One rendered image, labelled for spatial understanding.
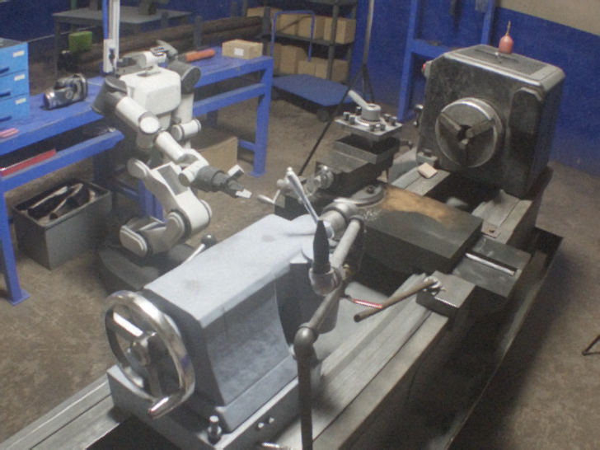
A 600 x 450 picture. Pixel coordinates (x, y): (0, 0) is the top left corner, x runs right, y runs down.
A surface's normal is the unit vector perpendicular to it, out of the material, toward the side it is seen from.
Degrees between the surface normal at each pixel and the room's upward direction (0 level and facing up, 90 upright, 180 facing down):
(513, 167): 90
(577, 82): 90
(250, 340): 71
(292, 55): 90
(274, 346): 66
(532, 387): 0
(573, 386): 0
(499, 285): 0
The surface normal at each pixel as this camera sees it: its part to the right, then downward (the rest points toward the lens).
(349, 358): 0.68, -0.33
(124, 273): 0.09, -0.87
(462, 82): -0.55, 0.36
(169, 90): 0.78, 0.39
